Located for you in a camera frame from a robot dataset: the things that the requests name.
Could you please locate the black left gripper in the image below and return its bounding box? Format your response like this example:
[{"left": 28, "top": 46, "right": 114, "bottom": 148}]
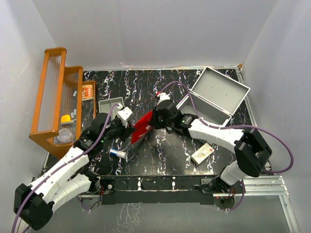
[{"left": 102, "top": 117, "right": 137, "bottom": 143}]

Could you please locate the red first aid pouch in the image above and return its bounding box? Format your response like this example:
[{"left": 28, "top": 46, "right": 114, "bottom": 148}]
[{"left": 131, "top": 111, "right": 153, "bottom": 144}]

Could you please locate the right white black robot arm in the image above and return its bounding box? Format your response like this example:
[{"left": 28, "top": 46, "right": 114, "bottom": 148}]
[{"left": 150, "top": 100, "right": 272, "bottom": 193}]

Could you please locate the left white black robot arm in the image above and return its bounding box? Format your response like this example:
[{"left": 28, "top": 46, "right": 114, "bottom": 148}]
[{"left": 12, "top": 107, "right": 135, "bottom": 232}]

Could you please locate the white cardboard medicine box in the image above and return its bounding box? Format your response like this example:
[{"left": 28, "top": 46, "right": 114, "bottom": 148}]
[{"left": 190, "top": 143, "right": 214, "bottom": 165}]

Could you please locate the grey plastic medicine case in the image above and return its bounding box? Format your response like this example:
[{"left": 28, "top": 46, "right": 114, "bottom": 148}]
[{"left": 177, "top": 67, "right": 250, "bottom": 126}]

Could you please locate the white blue bandage roll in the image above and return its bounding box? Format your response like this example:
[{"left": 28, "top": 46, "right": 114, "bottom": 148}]
[{"left": 109, "top": 148, "right": 128, "bottom": 159}]

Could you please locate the grey divided plastic tray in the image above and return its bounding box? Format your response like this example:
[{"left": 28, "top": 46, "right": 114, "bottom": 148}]
[{"left": 98, "top": 97, "right": 124, "bottom": 113}]

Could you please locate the red patterned box on shelf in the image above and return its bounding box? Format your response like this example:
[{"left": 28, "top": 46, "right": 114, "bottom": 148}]
[{"left": 82, "top": 84, "right": 94, "bottom": 100}]

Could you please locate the clear plastic cup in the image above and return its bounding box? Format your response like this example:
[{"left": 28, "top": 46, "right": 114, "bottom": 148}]
[{"left": 57, "top": 128, "right": 73, "bottom": 144}]

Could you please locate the yellow cap bottle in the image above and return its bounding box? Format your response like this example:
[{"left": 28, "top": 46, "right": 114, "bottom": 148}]
[{"left": 60, "top": 115, "right": 71, "bottom": 125}]

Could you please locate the orange wooden tiered shelf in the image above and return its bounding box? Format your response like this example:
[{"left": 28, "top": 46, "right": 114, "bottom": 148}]
[{"left": 29, "top": 47, "right": 96, "bottom": 159}]

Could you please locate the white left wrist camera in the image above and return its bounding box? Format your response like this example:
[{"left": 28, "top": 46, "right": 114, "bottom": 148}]
[{"left": 116, "top": 103, "right": 133, "bottom": 128}]

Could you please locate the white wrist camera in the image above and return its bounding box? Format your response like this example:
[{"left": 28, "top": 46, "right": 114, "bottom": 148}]
[
  {"left": 156, "top": 92, "right": 171, "bottom": 103},
  {"left": 116, "top": 103, "right": 133, "bottom": 128}
]

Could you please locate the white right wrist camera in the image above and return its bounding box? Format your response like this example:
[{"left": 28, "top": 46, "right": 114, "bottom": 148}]
[{"left": 156, "top": 92, "right": 171, "bottom": 103}]

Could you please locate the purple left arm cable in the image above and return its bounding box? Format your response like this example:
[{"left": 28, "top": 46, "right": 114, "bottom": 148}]
[{"left": 11, "top": 103, "right": 122, "bottom": 233}]

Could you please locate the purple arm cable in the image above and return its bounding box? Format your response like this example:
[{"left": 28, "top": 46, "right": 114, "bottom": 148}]
[
  {"left": 11, "top": 103, "right": 122, "bottom": 233},
  {"left": 159, "top": 81, "right": 294, "bottom": 211}
]

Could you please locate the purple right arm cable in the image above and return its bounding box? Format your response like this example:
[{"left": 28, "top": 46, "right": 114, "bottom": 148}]
[{"left": 159, "top": 81, "right": 294, "bottom": 211}]

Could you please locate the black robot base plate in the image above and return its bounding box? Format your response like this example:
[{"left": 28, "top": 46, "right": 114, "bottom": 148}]
[{"left": 99, "top": 175, "right": 242, "bottom": 205}]

